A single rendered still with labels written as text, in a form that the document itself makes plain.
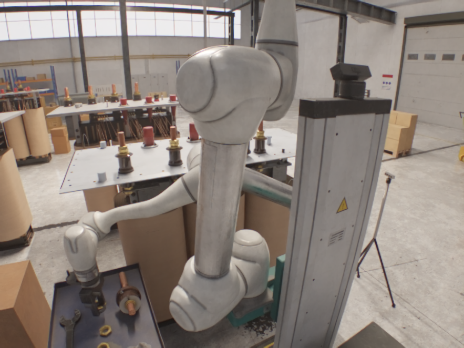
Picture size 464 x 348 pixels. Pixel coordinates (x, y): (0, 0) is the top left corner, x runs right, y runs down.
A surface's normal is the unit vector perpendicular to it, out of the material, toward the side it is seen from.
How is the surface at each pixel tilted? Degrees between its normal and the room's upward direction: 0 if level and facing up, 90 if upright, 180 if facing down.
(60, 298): 0
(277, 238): 90
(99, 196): 90
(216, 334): 0
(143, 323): 0
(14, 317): 90
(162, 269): 90
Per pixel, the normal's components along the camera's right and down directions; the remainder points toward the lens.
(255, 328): 0.00, -0.93
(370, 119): 0.48, 0.32
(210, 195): -0.33, 0.39
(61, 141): 0.26, 0.35
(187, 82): -0.62, 0.18
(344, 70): 0.42, -0.17
